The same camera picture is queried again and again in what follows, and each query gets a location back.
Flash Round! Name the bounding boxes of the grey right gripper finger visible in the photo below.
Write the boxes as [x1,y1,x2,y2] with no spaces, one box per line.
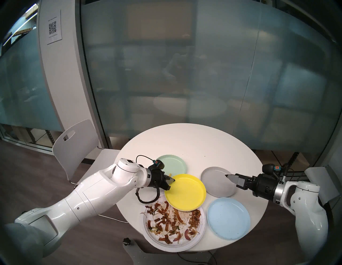
[226,177,247,190]
[225,173,248,183]

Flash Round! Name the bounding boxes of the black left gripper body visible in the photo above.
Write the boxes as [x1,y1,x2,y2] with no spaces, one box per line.
[148,169,167,189]

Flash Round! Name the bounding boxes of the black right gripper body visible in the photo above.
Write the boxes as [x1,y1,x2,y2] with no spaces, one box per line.
[244,173,281,202]

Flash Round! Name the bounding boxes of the mint green plastic plate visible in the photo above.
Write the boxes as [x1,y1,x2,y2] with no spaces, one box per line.
[156,154,187,177]

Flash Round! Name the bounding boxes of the yellow plastic plate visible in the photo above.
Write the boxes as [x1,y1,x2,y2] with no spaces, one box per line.
[164,174,207,212]

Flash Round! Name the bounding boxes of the grey plastic plate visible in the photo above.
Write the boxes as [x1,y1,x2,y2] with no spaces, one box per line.
[201,166,238,198]

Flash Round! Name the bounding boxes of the light blue plastic plate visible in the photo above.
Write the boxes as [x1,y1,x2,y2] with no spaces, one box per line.
[207,197,251,240]

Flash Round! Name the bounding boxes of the metal storage rack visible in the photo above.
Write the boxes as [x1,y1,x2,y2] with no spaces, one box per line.
[254,150,324,174]
[0,123,64,154]

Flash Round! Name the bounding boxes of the brown food leftovers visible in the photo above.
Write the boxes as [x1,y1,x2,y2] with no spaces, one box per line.
[142,202,202,245]

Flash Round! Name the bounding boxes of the large white paper plate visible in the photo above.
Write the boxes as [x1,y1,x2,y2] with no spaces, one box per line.
[141,196,207,253]

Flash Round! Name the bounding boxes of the white plastic chair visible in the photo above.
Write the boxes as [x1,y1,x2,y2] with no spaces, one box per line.
[52,119,129,223]

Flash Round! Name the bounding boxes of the QR code paper sign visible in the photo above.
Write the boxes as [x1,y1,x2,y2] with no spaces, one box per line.
[47,10,62,45]

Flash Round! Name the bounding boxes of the linear ceiling light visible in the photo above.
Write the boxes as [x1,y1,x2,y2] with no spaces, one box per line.
[2,3,38,47]

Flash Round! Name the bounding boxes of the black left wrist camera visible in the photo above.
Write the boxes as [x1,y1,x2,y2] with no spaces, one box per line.
[148,159,165,171]

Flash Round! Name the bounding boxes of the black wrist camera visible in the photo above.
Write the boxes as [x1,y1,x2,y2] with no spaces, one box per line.
[262,163,283,176]
[148,159,165,171]

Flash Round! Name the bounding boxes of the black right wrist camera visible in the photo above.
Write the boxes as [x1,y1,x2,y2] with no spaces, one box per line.
[262,163,283,176]

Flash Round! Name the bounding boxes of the thin black camera cable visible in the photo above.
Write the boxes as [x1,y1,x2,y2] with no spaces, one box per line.
[282,163,294,182]
[135,155,157,167]

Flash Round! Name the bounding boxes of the thick black looped cable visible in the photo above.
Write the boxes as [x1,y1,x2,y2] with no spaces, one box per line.
[135,187,161,205]

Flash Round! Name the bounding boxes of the black floor cable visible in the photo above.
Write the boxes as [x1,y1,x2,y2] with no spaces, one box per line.
[176,251,217,265]

